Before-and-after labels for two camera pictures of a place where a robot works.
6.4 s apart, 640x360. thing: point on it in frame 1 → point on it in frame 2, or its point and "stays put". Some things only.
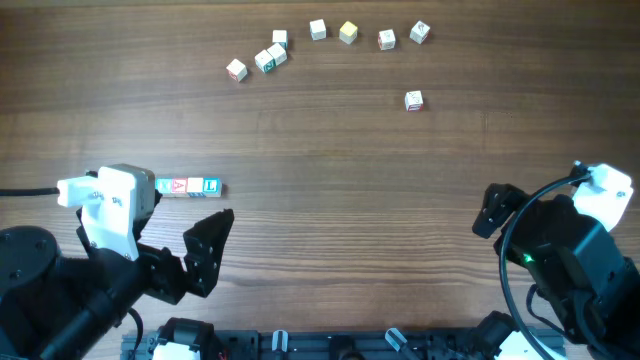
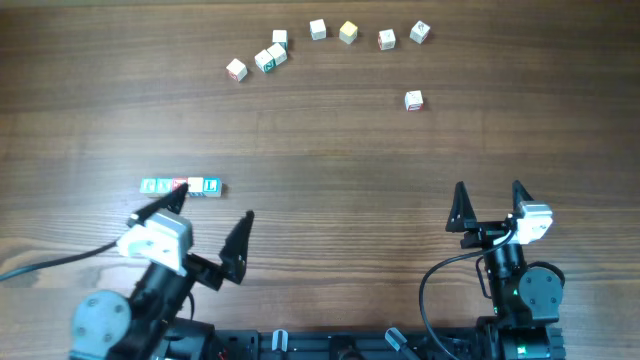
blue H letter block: (195, 187) stays put
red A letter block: (180, 185) stays put
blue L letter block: (212, 186) stays put
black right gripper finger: (500, 200) → (462, 212)
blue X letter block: (164, 185) stays put
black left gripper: (201, 259) → (230, 255)
